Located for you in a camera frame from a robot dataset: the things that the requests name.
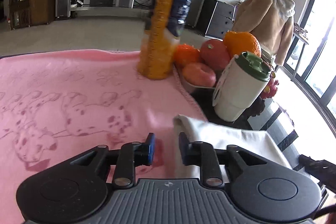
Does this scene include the white printed t-shirt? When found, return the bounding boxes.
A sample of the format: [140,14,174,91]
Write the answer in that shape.
[172,114,293,179]

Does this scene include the black drawer cabinet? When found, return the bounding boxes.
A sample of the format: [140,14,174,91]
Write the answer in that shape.
[196,0,236,40]

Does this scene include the orange juice bottle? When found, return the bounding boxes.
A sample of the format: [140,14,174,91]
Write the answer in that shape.
[137,0,192,80]

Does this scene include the white cup with lid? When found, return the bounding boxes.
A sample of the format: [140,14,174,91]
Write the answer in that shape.
[212,52,272,122]

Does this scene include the wooden cabinet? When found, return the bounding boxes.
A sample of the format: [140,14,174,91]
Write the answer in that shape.
[9,0,55,30]

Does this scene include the fruit bowl with fruit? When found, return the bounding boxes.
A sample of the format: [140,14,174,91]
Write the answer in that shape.
[173,31,266,94]

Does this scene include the pink dalmatian blanket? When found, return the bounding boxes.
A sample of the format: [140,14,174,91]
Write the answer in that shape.
[1,50,205,223]

